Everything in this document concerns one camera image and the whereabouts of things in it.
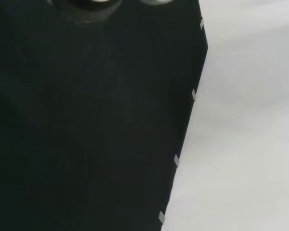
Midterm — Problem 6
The black bench cloth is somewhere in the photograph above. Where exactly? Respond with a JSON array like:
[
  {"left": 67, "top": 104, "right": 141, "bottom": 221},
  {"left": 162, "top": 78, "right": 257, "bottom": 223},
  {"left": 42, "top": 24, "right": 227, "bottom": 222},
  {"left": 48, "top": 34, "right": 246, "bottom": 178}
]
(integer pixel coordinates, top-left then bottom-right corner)
[{"left": 0, "top": 0, "right": 209, "bottom": 231}]

